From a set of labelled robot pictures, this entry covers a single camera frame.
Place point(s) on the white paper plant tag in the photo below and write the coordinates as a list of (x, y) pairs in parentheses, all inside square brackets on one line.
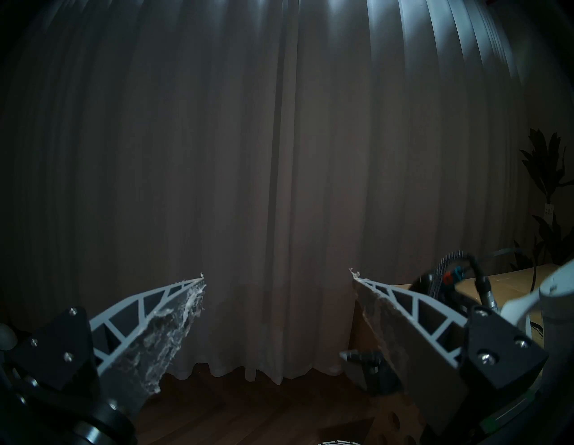
[(548, 210)]

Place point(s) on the white mushroom lamp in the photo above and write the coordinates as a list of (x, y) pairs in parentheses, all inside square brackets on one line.
[(5, 336)]

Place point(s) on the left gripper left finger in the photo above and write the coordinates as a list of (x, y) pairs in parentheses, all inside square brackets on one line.
[(134, 345)]

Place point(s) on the light wooden table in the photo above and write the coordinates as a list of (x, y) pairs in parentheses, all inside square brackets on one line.
[(511, 280)]

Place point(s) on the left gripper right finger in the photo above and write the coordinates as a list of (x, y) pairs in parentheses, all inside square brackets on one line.
[(417, 354)]

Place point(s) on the woven wicker laundry hamper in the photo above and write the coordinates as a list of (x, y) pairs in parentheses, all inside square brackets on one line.
[(338, 442)]

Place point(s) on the potted plant with paper tag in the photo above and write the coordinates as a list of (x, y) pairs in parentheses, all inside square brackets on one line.
[(545, 166)]

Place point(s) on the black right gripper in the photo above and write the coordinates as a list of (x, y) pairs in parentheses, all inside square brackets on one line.
[(432, 283)]

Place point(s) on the long grey curtain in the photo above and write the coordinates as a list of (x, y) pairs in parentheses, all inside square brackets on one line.
[(269, 157)]

